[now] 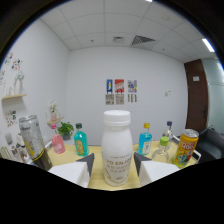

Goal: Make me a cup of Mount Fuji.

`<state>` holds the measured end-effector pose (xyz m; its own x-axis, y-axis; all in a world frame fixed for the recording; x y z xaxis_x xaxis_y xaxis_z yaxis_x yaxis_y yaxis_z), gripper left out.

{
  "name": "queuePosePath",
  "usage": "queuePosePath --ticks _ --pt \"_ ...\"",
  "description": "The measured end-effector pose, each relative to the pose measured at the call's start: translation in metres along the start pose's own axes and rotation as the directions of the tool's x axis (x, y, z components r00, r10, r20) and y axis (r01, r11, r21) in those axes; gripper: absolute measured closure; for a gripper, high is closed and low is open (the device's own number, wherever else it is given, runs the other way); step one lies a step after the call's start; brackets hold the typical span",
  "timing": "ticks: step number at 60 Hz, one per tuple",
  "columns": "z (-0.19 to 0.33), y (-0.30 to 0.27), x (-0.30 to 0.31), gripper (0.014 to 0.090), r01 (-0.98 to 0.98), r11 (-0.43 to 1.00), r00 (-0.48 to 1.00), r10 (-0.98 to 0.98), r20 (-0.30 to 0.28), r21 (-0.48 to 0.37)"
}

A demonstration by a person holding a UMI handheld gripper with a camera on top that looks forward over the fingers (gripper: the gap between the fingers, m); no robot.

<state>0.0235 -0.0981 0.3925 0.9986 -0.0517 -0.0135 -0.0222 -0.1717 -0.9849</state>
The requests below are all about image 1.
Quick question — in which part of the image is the white milk bottle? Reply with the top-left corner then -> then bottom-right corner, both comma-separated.
100,109 -> 134,187

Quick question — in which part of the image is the clear bottle green cap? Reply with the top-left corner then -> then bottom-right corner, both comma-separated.
151,136 -> 170,163

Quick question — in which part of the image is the wooden two-tier shelf rack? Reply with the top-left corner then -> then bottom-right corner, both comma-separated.
43,139 -> 203,191

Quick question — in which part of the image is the teal liquid bottle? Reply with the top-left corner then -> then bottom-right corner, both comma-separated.
73,122 -> 90,157

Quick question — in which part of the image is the light blue bottle yellow cap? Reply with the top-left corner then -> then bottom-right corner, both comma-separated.
137,122 -> 153,156

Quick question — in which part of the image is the pink liquid bottle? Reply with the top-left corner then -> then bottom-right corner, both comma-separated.
50,123 -> 66,155

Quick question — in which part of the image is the clear bottle blue cap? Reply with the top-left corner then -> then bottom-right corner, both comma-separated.
162,120 -> 175,143

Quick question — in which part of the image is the green potted plant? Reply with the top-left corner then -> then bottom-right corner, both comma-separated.
57,121 -> 75,141

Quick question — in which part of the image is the black armchair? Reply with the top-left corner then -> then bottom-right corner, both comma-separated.
196,128 -> 224,163

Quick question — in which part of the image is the colourful sticker sheet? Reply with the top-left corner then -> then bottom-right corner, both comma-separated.
4,109 -> 18,128

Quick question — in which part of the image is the brown door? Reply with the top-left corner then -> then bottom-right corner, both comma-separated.
183,58 -> 209,134

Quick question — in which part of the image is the white figurine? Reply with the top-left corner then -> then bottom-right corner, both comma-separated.
13,70 -> 26,96

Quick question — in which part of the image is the ceiling air vent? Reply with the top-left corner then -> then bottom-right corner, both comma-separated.
130,34 -> 156,47

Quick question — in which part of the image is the ceiling light panel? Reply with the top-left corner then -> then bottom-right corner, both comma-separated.
201,38 -> 216,53

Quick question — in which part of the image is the small square ceiling vent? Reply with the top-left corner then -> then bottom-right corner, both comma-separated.
112,35 -> 125,43

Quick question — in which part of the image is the small wall shelf with vase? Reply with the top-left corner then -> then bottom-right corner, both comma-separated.
46,100 -> 65,126

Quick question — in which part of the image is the multicolour wall poster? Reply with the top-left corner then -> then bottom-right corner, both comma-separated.
127,79 -> 138,94

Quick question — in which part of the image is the red wall poster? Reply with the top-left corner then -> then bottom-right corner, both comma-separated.
114,78 -> 125,94

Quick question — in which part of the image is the blue wall poster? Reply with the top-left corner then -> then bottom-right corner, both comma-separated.
106,78 -> 114,94

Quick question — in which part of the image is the wooden wall shelf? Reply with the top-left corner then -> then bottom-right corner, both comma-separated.
1,93 -> 28,101

